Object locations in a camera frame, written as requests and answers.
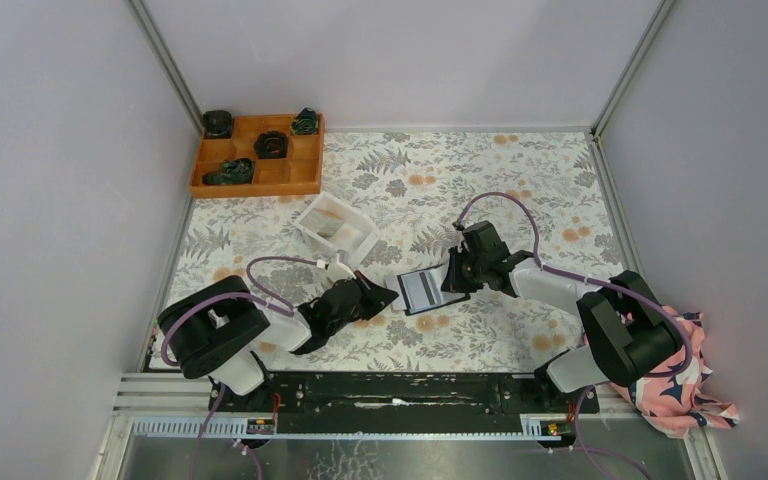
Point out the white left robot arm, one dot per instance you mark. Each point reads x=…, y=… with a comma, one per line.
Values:
x=213, y=332

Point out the dark rolled item outside tray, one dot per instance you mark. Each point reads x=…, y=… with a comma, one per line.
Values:
x=217, y=124

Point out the pink patterned cloth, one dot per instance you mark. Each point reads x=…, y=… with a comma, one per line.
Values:
x=675, y=404

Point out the slotted white cable duct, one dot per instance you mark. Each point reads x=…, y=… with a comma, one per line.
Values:
x=516, y=427

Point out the orange compartment tray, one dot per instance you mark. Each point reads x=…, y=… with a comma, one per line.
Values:
x=300, y=173

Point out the black metal base rail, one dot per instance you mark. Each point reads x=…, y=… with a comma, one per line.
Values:
x=336, y=397

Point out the dark green rolled item front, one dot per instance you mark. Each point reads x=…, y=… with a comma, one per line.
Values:
x=232, y=172

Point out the black red rolled item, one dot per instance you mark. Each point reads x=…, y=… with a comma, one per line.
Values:
x=271, y=145

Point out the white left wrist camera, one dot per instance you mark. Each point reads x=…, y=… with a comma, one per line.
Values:
x=336, y=267

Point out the white plastic card box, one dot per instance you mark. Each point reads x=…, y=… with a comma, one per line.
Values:
x=330, y=225

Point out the dark green rolled item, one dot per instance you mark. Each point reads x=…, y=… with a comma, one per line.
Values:
x=232, y=172
x=306, y=122

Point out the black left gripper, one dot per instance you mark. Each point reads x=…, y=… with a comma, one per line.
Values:
x=376, y=297

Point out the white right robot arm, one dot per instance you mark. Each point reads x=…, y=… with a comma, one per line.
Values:
x=629, y=334

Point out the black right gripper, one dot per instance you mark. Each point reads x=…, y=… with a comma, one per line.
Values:
x=453, y=282

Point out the grey card with black stripe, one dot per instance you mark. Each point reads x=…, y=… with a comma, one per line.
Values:
x=420, y=291

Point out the floral paper table mat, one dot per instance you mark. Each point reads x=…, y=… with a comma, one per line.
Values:
x=540, y=190

